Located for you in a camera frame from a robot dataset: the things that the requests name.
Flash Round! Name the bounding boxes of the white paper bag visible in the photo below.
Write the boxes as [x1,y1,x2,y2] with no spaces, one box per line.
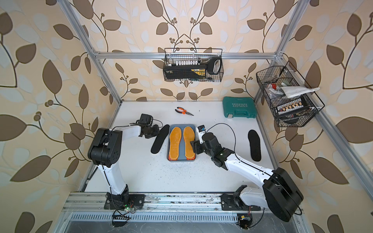
[279,86,320,99]

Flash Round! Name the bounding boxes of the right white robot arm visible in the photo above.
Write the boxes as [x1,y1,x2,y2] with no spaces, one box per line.
[190,132,304,222]

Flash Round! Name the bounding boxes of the wire basket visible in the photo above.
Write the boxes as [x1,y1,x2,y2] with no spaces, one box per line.
[256,61,325,127]
[163,47,224,82]

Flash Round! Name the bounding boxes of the right wire basket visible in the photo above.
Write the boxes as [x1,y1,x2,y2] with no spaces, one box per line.
[256,61,325,127]

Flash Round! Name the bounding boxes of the orange handled pliers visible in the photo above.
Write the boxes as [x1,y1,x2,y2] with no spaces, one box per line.
[175,107,193,116]

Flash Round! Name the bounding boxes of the blue storage box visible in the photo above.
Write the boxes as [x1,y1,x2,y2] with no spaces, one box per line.
[167,124,196,162]

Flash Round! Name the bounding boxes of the back wire basket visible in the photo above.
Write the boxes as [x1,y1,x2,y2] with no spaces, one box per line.
[163,47,224,82]

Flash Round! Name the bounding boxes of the green tool case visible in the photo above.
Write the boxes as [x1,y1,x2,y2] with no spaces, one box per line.
[222,97,257,118]

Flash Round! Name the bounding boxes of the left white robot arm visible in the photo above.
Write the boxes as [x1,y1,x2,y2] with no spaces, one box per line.
[88,114,159,213]

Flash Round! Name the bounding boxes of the black insole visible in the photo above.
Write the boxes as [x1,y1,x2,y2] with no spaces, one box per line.
[151,124,170,154]
[248,130,262,162]

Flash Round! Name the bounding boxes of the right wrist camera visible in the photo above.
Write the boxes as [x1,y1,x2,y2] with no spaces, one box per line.
[197,125,206,144]

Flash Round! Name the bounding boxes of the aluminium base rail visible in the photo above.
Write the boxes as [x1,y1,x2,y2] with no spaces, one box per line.
[62,192,304,215]

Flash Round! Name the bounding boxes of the yellow insole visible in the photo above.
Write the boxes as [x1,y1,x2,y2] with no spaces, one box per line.
[169,127,182,161]
[183,126,195,160]

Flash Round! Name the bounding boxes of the black yellow tool box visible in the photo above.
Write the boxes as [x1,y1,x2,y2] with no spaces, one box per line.
[163,65,207,80]

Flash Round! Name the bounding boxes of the drill bit set box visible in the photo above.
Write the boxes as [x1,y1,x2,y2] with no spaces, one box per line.
[276,98,309,116]

